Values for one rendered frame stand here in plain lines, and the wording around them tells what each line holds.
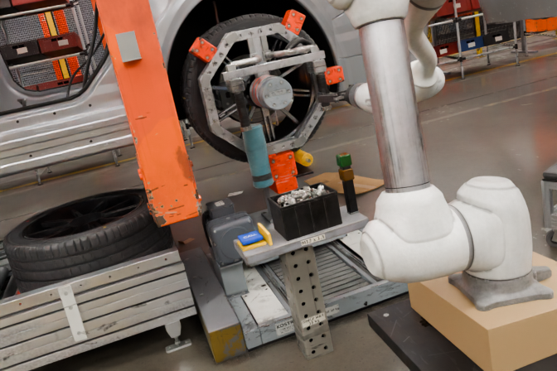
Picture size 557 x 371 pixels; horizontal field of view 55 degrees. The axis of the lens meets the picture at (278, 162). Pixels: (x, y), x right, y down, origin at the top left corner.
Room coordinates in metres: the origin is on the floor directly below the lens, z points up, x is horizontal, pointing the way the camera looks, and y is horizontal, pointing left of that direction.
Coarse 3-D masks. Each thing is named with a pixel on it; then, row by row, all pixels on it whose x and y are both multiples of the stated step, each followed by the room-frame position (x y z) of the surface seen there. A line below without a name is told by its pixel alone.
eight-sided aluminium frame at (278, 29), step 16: (240, 32) 2.27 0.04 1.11; (256, 32) 2.29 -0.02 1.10; (272, 32) 2.30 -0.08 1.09; (288, 32) 2.32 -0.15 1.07; (224, 48) 2.25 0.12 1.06; (208, 64) 2.24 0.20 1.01; (208, 80) 2.22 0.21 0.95; (208, 96) 2.22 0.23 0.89; (208, 112) 2.22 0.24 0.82; (320, 112) 2.34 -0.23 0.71; (224, 128) 2.23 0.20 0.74; (304, 128) 2.32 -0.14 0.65; (240, 144) 2.29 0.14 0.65; (272, 144) 2.29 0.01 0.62; (288, 144) 2.30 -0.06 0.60
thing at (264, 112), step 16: (272, 48) 2.42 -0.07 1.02; (224, 64) 2.35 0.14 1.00; (304, 64) 2.44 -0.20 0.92; (304, 80) 2.51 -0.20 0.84; (304, 96) 2.44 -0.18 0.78; (224, 112) 2.34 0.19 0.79; (288, 112) 2.63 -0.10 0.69; (304, 112) 2.44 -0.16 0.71; (272, 128) 2.39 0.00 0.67; (288, 128) 2.46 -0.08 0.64
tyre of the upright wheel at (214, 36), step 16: (240, 16) 2.40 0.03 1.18; (256, 16) 2.38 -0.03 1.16; (272, 16) 2.40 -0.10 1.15; (208, 32) 2.40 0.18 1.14; (224, 32) 2.34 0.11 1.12; (304, 32) 2.43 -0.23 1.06; (192, 64) 2.30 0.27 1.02; (192, 80) 2.29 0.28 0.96; (192, 96) 2.29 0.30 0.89; (192, 112) 2.28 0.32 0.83; (208, 128) 2.29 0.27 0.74; (224, 144) 2.31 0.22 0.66; (304, 144) 2.41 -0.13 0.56; (240, 160) 2.33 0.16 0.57
